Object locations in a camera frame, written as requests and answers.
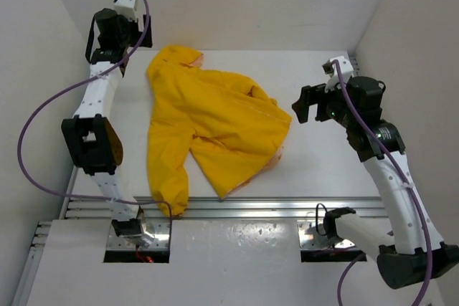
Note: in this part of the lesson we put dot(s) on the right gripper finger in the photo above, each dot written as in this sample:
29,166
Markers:
307,98
322,101

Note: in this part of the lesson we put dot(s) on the aluminium right side rail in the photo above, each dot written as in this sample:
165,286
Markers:
358,69

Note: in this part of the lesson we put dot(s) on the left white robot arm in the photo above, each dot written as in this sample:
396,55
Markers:
91,140

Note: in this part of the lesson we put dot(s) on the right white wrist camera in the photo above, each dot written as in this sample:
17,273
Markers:
339,69

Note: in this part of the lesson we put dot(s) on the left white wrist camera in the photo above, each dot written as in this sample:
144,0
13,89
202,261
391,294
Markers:
126,8

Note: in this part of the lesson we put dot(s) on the aluminium rail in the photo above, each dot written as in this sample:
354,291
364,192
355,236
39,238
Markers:
358,69
239,208
98,96

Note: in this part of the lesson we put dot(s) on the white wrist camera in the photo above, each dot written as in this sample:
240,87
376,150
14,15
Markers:
339,69
126,8

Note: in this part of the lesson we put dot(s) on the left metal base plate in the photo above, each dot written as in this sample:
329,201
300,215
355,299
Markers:
145,235

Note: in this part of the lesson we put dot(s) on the white front cover panel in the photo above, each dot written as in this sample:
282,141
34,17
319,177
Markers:
211,263

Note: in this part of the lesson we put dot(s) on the yellow hooded jacket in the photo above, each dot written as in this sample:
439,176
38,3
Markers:
231,127

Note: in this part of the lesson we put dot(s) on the aluminium left side rail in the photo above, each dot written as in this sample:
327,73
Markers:
98,96

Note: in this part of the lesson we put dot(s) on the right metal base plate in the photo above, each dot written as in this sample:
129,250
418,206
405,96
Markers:
311,238

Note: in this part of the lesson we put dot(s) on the metal base plate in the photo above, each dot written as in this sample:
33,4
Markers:
311,238
145,235

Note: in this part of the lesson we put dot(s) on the aluminium front rail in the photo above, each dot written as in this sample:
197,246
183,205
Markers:
239,208

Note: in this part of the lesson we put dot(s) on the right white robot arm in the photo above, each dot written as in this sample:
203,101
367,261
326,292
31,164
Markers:
414,248

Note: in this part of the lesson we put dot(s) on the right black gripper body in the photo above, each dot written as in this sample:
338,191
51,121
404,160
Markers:
336,109

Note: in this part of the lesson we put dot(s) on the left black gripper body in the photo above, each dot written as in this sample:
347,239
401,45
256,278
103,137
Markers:
130,35

